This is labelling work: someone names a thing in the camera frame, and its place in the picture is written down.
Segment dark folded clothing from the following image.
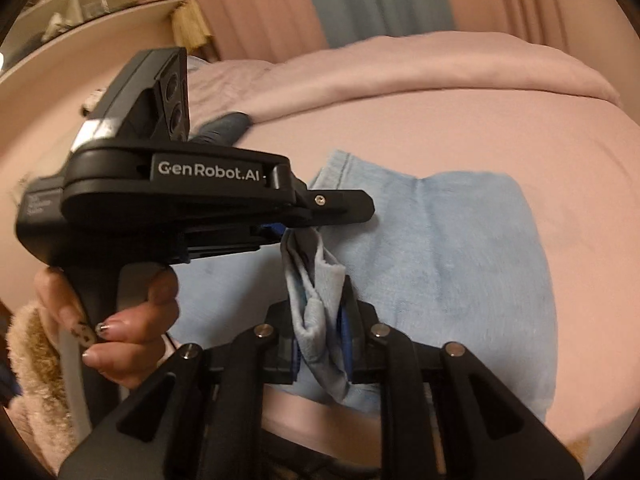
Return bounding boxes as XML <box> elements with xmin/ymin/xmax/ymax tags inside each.
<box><xmin>192</xmin><ymin>111</ymin><xmax>251</xmax><ymax>145</ymax></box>

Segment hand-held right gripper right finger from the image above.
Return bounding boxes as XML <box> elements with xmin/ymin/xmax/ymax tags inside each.
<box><xmin>340</xmin><ymin>300</ymin><xmax>586</xmax><ymax>480</ymax></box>

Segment pink bed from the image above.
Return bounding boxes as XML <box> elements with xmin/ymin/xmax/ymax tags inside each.
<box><xmin>0</xmin><ymin>35</ymin><xmax>640</xmax><ymax>480</ymax></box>

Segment pink duvet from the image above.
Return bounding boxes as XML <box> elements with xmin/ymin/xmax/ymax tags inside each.
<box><xmin>240</xmin><ymin>35</ymin><xmax>621</xmax><ymax>131</ymax></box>

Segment person's left hand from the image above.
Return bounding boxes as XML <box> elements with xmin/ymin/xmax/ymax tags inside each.
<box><xmin>34</xmin><ymin>266</ymin><xmax>181</xmax><ymax>389</ymax></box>

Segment beige curtain tassel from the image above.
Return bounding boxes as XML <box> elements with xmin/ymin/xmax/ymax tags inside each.
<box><xmin>172</xmin><ymin>0</ymin><xmax>207</xmax><ymax>54</ymax></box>

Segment light blue denim pants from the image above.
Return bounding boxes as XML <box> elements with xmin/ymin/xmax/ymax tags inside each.
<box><xmin>165</xmin><ymin>149</ymin><xmax>558</xmax><ymax>416</ymax></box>

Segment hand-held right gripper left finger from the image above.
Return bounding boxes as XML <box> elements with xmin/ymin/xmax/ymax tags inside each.
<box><xmin>59</xmin><ymin>302</ymin><xmax>301</xmax><ymax>480</ymax></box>

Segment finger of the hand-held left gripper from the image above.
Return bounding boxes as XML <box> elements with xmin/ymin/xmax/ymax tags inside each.
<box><xmin>287</xmin><ymin>187</ymin><xmax>376</xmax><ymax>224</ymax></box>
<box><xmin>186</xmin><ymin>224</ymin><xmax>290</xmax><ymax>264</ymax></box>

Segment pink pillow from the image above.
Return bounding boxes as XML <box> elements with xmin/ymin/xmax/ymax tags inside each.
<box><xmin>187</xmin><ymin>57</ymin><xmax>281</xmax><ymax>131</ymax></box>

